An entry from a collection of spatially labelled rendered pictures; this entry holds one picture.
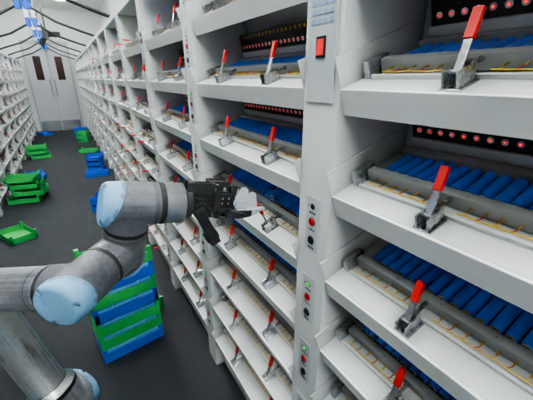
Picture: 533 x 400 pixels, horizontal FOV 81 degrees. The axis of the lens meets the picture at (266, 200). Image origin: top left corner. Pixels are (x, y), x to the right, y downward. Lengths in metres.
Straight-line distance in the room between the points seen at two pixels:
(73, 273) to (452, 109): 0.64
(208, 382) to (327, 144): 1.36
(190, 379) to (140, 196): 1.21
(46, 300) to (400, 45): 0.76
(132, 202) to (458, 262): 0.55
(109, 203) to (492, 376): 0.67
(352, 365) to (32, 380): 0.96
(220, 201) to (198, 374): 1.16
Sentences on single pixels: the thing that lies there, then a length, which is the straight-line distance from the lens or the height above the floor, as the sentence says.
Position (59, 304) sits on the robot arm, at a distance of 0.66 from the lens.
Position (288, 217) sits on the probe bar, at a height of 0.97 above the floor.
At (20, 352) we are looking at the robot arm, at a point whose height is 0.56.
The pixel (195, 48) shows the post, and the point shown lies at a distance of 1.18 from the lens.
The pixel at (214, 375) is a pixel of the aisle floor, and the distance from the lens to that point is 1.73.
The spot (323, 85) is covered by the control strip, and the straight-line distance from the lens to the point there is 0.59.
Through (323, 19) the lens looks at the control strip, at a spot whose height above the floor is 1.41.
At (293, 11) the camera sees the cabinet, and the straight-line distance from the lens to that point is 1.03.
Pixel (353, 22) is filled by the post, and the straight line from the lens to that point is 0.58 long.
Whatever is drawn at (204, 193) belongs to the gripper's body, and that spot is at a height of 1.08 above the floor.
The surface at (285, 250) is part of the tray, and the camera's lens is 0.78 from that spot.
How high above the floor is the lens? 1.32
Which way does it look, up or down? 21 degrees down
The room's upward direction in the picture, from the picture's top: straight up
